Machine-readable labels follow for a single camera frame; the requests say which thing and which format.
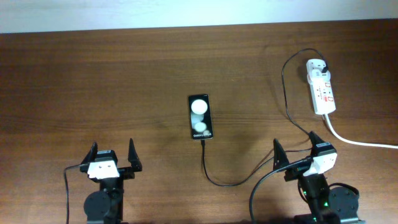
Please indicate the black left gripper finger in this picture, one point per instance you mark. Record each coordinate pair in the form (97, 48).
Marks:
(90, 157)
(133, 157)

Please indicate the white usb wall charger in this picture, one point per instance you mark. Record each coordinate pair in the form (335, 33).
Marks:
(317, 70)

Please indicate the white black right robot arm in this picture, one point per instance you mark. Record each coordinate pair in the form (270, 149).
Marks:
(328, 203)

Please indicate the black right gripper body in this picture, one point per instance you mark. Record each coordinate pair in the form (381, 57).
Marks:
(298, 172)

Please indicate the white power strip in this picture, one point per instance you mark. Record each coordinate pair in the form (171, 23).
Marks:
(322, 97)

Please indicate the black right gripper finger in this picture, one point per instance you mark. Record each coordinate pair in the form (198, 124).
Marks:
(280, 157)
(315, 140)

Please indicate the black smartphone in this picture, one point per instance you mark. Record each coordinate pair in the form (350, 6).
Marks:
(200, 117)

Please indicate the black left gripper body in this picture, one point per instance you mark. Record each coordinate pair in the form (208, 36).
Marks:
(116, 183)

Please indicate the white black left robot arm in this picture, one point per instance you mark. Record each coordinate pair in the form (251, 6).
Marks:
(105, 206)

